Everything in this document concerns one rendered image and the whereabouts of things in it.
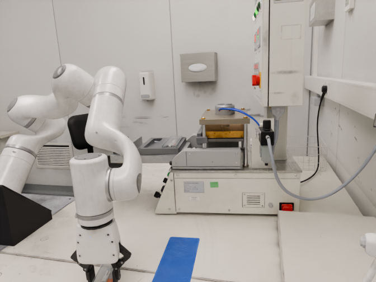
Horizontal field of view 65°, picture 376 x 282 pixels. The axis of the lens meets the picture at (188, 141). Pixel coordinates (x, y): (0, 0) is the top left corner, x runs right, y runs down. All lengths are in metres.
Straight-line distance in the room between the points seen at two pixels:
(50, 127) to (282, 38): 0.97
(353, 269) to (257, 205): 0.39
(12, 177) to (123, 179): 0.66
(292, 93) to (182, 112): 1.89
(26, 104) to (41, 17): 2.26
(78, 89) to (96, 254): 0.53
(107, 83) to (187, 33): 1.98
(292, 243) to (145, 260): 0.42
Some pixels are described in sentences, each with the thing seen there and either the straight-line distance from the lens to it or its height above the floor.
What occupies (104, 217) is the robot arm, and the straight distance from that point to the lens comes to 0.73.
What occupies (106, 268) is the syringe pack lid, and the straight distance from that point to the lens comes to 0.89.
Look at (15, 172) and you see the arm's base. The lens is 1.27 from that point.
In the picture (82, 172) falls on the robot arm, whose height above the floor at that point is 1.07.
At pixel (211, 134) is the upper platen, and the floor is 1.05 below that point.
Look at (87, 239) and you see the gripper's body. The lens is 0.77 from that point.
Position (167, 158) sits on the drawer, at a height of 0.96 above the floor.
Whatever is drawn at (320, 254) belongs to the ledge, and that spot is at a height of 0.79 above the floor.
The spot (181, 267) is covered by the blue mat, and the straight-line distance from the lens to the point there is 0.89.
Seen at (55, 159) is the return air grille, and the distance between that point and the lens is 3.63.
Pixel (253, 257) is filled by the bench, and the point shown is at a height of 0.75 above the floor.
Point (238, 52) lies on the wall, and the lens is 2.72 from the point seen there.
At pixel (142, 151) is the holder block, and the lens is 1.17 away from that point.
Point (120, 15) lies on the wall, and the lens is 3.06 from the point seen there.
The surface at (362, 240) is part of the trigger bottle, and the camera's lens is 0.49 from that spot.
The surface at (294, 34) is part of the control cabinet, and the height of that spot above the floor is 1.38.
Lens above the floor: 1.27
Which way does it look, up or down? 13 degrees down
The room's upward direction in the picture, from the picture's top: 3 degrees counter-clockwise
